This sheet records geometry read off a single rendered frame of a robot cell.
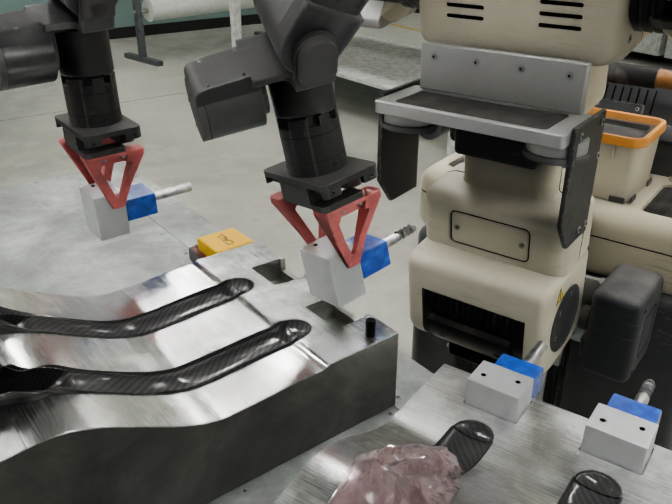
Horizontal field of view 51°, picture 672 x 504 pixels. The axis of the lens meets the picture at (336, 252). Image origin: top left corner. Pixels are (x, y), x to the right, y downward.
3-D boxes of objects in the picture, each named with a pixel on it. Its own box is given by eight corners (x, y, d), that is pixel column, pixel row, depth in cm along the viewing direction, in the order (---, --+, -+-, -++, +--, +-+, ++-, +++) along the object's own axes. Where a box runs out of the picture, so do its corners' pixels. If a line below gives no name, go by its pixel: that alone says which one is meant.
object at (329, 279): (402, 244, 80) (394, 200, 78) (433, 254, 76) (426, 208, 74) (310, 294, 74) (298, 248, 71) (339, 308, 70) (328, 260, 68)
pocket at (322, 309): (339, 322, 78) (339, 293, 77) (370, 344, 75) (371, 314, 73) (305, 336, 76) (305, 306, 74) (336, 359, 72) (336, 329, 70)
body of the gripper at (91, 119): (86, 154, 76) (73, 85, 73) (56, 130, 84) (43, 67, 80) (143, 141, 80) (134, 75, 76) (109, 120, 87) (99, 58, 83)
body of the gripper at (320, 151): (326, 207, 63) (309, 126, 59) (265, 187, 70) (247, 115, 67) (381, 181, 66) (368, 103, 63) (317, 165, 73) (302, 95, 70)
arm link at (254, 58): (341, 37, 54) (303, -36, 58) (194, 74, 52) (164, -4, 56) (335, 136, 65) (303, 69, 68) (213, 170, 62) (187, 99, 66)
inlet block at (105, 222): (183, 199, 94) (178, 161, 92) (201, 211, 91) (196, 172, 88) (86, 227, 88) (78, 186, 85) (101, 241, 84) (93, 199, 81)
